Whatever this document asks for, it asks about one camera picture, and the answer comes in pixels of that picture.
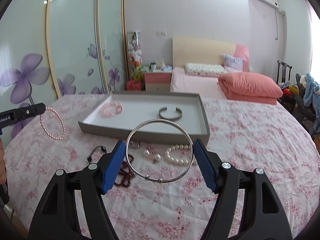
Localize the clear tube of plush toys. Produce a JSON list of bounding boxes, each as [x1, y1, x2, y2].
[[126, 31, 144, 90]]

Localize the black office chair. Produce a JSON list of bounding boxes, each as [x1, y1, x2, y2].
[[295, 74, 318, 130]]

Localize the pink floral bed sheet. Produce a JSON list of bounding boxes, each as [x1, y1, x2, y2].
[[4, 94, 318, 240]]

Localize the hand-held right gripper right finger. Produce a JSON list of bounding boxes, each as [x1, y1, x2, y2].
[[192, 138, 293, 240]]

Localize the black wooden chair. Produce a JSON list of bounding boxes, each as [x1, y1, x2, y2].
[[276, 60, 293, 87]]

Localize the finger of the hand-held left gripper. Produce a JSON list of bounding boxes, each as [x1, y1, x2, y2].
[[10, 102, 47, 121]]

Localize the pink pearl bracelet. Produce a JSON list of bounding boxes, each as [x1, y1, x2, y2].
[[40, 107, 65, 140]]

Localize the blue plush cloth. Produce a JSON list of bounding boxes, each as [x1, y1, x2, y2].
[[302, 72, 320, 135]]

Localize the red trash basket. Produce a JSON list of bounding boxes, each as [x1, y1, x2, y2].
[[126, 80, 142, 91]]

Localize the person's left forearm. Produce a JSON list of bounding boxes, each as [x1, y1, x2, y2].
[[0, 139, 7, 184]]

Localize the grey shallow tray box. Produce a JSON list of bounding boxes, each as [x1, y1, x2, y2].
[[77, 91, 211, 147]]

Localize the pink bed with headboard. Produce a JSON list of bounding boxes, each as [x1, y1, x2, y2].
[[170, 36, 250, 98]]

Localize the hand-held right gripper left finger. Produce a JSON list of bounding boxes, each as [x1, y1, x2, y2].
[[27, 140, 127, 240]]

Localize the purple patterned pillow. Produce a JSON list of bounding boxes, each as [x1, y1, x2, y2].
[[223, 54, 244, 71]]

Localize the colourful toys pile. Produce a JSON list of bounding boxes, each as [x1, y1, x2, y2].
[[280, 82, 300, 98]]

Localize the thin silver bangle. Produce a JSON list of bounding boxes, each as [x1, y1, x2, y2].
[[126, 119, 194, 183]]

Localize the floral glass sliding wardrobe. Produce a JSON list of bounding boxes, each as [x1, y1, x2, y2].
[[0, 0, 125, 155]]

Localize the dark red bead strand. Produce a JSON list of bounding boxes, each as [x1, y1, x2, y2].
[[114, 161, 137, 187]]

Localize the pink and cream nightstand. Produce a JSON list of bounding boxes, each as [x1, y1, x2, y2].
[[142, 70, 173, 92]]

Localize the air conditioner pipe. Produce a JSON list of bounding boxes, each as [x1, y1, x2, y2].
[[274, 9, 287, 41]]

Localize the white pearl bracelet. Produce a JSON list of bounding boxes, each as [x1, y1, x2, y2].
[[164, 144, 194, 166]]

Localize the grey metal cuff bangle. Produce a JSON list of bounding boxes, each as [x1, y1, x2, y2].
[[158, 107, 184, 119]]

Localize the folded coral quilt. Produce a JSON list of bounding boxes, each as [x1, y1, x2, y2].
[[218, 72, 284, 105]]

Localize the white floral pillow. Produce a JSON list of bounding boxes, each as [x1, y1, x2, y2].
[[184, 62, 227, 77]]

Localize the black bead bracelet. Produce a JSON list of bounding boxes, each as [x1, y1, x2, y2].
[[86, 145, 108, 164]]

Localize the chunky pink bead bracelet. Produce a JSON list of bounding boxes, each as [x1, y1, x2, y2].
[[100, 101, 124, 117]]

